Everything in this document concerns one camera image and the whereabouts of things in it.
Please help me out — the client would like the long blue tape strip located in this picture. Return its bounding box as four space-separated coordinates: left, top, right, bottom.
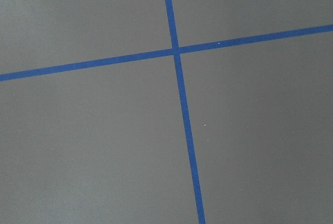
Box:
164 0 206 223

